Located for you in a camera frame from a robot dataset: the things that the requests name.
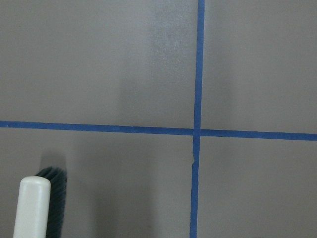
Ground white hand brush dark bristles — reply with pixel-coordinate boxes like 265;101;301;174
13;167;67;238

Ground blue tape strip lengthwise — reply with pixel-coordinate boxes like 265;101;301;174
189;0;205;238

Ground blue tape strip crosswise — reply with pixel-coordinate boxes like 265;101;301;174
0;120;317;141

